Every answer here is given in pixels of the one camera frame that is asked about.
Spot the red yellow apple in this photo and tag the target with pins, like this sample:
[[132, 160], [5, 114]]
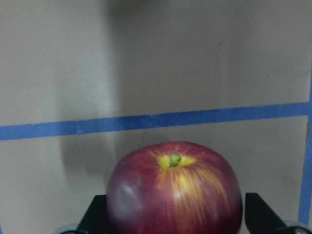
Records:
[[174, 188]]

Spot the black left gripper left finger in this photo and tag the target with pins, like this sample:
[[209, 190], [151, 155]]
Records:
[[95, 219]]

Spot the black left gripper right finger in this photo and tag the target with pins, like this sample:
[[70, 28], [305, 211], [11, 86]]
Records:
[[260, 218]]

